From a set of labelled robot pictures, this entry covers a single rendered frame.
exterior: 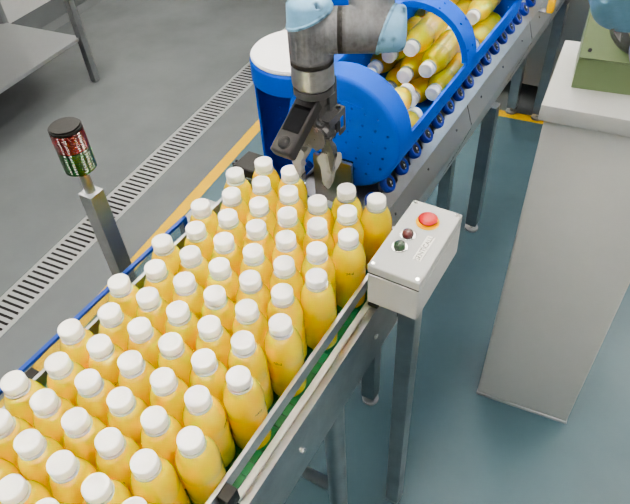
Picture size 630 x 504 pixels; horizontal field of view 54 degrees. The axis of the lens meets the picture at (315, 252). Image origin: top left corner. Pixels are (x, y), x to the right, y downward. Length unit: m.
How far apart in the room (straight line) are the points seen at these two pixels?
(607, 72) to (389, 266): 0.68
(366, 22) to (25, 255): 2.29
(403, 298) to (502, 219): 1.81
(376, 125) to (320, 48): 0.35
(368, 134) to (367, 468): 1.13
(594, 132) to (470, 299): 1.20
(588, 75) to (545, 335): 0.79
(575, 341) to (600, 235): 0.41
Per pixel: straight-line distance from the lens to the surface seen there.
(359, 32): 1.02
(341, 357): 1.20
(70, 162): 1.28
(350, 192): 1.25
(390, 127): 1.33
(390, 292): 1.10
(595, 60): 1.48
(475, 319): 2.45
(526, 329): 1.93
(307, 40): 1.03
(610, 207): 1.58
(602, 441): 2.27
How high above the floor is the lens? 1.88
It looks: 45 degrees down
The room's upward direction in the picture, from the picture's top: 4 degrees counter-clockwise
